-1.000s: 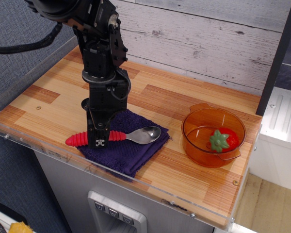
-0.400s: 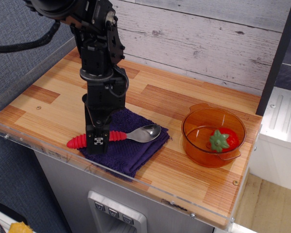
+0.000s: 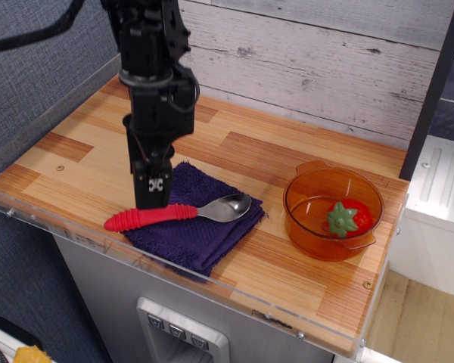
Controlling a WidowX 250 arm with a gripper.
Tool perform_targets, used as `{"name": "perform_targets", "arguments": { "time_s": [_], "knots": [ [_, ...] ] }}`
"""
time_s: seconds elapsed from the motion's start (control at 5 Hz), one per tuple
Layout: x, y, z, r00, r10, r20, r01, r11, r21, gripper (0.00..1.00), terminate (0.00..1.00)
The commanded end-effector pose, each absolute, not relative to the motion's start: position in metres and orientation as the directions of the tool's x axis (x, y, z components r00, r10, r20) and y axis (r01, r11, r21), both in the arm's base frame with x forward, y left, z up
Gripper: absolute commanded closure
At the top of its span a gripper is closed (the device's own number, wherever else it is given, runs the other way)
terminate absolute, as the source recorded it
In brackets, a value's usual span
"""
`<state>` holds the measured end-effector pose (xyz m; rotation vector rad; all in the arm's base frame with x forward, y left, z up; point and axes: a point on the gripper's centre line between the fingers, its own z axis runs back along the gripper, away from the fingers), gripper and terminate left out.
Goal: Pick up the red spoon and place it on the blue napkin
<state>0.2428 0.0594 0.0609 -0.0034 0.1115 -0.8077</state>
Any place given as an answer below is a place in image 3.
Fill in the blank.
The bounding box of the purple folded cloth napkin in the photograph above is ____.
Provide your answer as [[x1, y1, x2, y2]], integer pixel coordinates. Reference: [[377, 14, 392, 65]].
[[123, 162, 265, 277]]

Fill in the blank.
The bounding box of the yellow object at corner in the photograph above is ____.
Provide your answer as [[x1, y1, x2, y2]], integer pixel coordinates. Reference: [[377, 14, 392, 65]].
[[13, 346, 53, 363]]

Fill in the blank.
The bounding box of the white toy sink drainboard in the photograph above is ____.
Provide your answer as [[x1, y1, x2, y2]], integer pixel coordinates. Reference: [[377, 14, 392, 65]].
[[406, 136, 454, 224]]

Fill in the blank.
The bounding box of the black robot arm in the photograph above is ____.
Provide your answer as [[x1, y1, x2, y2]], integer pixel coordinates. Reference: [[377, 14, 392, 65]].
[[102, 1, 200, 209]]

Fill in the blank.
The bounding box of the silver dispenser button panel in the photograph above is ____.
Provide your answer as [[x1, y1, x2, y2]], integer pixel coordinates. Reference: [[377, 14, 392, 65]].
[[136, 297, 231, 362]]

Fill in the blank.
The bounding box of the black right vertical post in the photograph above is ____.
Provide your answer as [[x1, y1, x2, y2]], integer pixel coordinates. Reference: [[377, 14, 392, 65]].
[[399, 12, 454, 182]]

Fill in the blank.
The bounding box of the grey toy fridge cabinet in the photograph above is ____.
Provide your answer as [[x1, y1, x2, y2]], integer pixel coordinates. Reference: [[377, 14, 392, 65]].
[[55, 237, 334, 362]]

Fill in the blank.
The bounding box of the clear acrylic left guard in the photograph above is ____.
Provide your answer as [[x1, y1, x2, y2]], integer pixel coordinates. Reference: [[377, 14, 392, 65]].
[[0, 55, 120, 173]]

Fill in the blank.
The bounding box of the orange transparent plastic pot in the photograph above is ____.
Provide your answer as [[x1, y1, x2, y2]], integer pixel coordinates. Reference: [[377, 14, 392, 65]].
[[283, 161, 384, 262]]

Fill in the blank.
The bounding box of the clear acrylic front guard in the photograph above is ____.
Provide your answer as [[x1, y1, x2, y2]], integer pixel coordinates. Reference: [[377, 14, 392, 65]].
[[0, 178, 373, 357]]

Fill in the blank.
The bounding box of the clear acrylic guard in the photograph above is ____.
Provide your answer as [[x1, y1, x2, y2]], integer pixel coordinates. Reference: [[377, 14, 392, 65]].
[[0, 55, 120, 173], [0, 178, 373, 357]]

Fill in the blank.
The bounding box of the black braided cable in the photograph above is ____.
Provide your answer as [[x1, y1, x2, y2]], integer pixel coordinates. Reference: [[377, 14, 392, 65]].
[[0, 0, 86, 53]]

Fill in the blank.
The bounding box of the red toy strawberry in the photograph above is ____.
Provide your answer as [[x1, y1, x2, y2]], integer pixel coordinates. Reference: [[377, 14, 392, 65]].
[[326, 199, 374, 238]]

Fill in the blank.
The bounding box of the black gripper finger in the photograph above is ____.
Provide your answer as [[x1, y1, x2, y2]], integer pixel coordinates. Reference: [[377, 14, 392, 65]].
[[131, 146, 174, 209], [126, 128, 136, 174]]

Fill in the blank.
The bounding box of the red handled metal spoon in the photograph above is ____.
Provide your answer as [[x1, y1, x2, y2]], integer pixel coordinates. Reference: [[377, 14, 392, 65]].
[[104, 194, 252, 232]]

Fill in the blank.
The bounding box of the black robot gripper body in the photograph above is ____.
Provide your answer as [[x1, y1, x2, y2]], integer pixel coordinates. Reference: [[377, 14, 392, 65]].
[[119, 66, 200, 163]]

